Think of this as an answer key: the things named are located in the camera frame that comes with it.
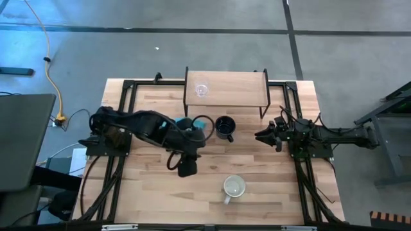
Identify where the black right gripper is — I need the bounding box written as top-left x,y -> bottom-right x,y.
255,117 -> 292,153

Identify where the wooden shelf black frame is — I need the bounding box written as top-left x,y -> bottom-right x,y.
183,66 -> 271,119

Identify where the silver aluminium bracket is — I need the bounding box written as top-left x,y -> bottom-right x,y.
281,225 -> 317,231
101,224 -> 139,231

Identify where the clear glass mug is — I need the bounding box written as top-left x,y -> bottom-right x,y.
195,83 -> 209,98

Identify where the grey table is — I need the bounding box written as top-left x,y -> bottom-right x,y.
0,93 -> 57,193

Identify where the orange black striped block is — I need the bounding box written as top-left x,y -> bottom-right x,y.
370,210 -> 411,229

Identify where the black floor bar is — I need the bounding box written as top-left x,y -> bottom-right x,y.
0,66 -> 35,76

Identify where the black metal cart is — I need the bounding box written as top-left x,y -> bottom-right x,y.
354,81 -> 411,189

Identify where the yellow floor cable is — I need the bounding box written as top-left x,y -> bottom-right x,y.
24,0 -> 67,126

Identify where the dark blue enamel mug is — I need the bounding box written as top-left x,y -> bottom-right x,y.
214,115 -> 236,143

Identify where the teal mug white handle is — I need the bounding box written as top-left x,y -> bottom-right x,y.
223,175 -> 247,205

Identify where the teal microfibre cloth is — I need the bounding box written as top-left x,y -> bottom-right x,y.
175,117 -> 208,131

